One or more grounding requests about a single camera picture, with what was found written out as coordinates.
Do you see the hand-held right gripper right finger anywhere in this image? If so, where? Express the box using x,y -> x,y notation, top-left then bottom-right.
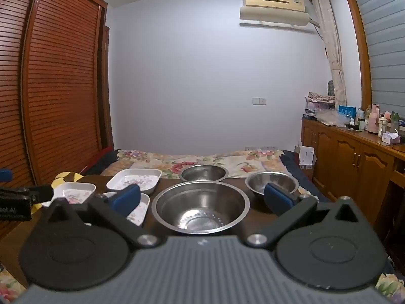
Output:
244,183 -> 364,250

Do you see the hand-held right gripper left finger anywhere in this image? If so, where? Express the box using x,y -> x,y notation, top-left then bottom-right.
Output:
42,184 -> 162,250

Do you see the deep steel bowl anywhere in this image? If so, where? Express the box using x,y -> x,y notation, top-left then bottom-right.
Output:
245,171 -> 300,197

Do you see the large perforated steel bowl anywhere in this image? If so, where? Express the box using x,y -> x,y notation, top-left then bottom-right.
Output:
152,180 -> 250,235

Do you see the shallow steel bowl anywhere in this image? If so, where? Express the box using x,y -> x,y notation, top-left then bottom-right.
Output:
179,164 -> 229,183

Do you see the dark blue blanket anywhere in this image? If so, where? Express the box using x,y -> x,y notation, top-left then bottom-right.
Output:
280,150 -> 321,197

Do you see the dark red navy cloth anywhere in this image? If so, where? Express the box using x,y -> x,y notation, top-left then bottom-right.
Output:
83,148 -> 121,177

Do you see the dark wooden table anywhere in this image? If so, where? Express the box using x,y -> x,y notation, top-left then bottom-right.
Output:
0,148 -> 405,304

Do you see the wooden low cabinet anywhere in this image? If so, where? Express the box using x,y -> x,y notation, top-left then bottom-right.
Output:
300,117 -> 405,239

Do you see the clear plastic bag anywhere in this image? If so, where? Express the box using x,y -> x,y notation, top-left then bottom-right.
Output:
316,109 -> 347,128

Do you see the wooden louvred wardrobe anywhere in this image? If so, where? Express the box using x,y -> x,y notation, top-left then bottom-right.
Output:
0,0 -> 109,239

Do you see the wooden door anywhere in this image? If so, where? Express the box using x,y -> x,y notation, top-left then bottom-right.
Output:
98,25 -> 115,151

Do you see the blue box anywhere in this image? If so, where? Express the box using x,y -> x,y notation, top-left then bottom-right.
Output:
338,105 -> 357,118

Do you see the pink thermos flask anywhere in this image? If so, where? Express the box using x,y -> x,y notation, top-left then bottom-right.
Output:
368,104 -> 382,133

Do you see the white tissue box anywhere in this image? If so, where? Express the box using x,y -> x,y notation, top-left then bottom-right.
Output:
381,132 -> 401,145

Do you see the beige patterned curtain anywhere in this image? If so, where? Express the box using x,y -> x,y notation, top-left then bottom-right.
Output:
310,0 -> 347,109

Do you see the grey window blind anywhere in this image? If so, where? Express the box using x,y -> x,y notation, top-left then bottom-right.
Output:
351,0 -> 405,125

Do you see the wooden window frame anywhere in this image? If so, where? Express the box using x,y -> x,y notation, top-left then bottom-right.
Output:
342,0 -> 405,116

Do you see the air conditioner hose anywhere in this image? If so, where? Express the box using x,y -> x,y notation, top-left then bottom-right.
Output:
309,18 -> 327,44

